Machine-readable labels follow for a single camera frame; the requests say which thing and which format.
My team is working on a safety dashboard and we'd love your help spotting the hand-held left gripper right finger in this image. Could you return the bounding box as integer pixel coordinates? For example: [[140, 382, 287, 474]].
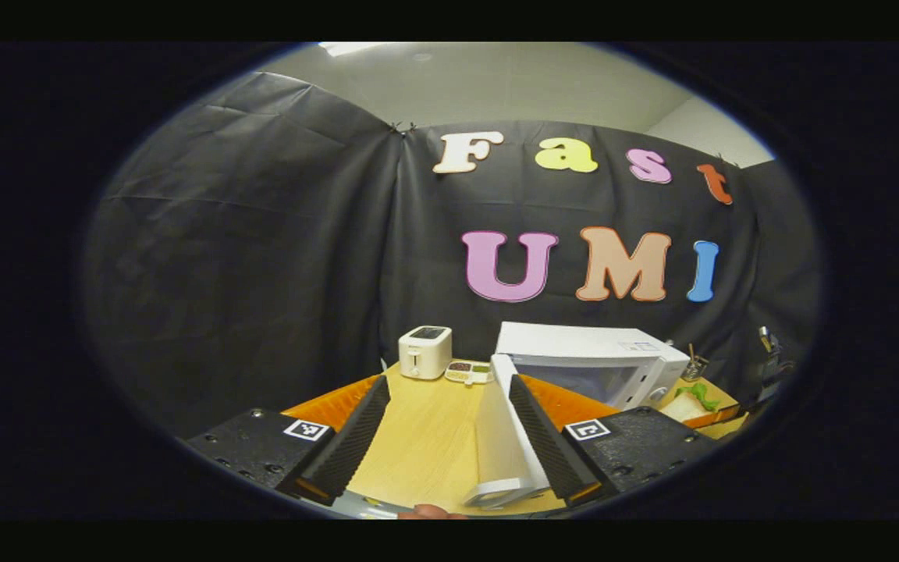
[[508, 373, 720, 504]]

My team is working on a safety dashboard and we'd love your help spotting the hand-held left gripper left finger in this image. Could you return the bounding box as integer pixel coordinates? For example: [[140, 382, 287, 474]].
[[184, 375, 392, 507]]

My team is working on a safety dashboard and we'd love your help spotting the green lettuce leaf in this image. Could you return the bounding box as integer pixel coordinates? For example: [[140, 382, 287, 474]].
[[676, 382, 720, 412]]

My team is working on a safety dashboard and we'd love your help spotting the white square plate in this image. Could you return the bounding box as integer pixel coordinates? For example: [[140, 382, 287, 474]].
[[656, 393, 714, 425]]

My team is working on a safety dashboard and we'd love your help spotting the white microwave oven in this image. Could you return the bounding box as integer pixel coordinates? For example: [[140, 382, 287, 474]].
[[464, 322, 691, 510]]

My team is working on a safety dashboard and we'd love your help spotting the white condiment tray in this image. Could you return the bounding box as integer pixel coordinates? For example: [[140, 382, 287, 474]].
[[444, 360, 495, 386]]

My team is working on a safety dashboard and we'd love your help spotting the white toaster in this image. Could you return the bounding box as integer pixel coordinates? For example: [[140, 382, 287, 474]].
[[398, 325, 453, 381]]

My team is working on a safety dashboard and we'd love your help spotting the black backdrop cloth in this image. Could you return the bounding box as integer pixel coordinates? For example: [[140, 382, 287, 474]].
[[81, 72, 823, 438]]

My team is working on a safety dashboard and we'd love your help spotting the ceiling light panel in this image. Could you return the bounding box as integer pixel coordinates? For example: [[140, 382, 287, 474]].
[[318, 42, 388, 57]]

